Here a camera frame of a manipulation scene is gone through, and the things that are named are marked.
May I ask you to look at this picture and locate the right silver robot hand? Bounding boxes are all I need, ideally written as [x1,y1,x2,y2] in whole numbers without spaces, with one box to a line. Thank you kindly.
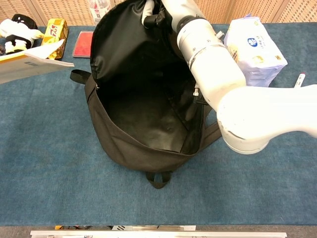
[141,0,174,28]

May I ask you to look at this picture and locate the black fabric backpack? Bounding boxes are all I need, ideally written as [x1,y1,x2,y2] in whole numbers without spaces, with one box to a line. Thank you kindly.
[70,0,222,189]

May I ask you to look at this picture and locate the white book yellow band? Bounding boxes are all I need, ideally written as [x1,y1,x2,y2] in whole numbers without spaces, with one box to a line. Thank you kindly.
[0,39,75,85]

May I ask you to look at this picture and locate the clear plastic water bottle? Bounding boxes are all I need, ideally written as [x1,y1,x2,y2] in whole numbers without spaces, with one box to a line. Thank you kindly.
[88,0,112,26]

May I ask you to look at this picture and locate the red stamp pad case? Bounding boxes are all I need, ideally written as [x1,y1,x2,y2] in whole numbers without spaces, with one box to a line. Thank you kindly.
[72,31,94,59]

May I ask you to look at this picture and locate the yellow snack package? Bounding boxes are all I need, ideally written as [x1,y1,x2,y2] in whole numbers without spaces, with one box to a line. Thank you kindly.
[41,18,69,60]

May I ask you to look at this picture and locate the beige woven partition screen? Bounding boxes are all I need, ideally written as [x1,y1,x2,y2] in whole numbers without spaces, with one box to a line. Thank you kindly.
[0,0,317,27]

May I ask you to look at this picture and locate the lilac white tissue pack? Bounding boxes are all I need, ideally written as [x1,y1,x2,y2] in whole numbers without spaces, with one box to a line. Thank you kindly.
[223,13,288,87]

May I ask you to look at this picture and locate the black and white plush toy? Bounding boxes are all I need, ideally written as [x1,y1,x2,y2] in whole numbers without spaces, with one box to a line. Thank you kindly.
[0,13,45,55]

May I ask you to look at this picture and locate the red white marker pen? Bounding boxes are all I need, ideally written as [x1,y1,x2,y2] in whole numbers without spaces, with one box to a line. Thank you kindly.
[294,72,306,89]

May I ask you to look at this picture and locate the blue felt table cover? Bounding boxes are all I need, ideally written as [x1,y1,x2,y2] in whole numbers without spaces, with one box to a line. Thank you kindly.
[0,22,317,227]

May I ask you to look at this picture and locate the aluminium profile rail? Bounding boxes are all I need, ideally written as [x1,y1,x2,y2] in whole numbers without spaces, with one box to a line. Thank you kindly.
[30,230,288,238]

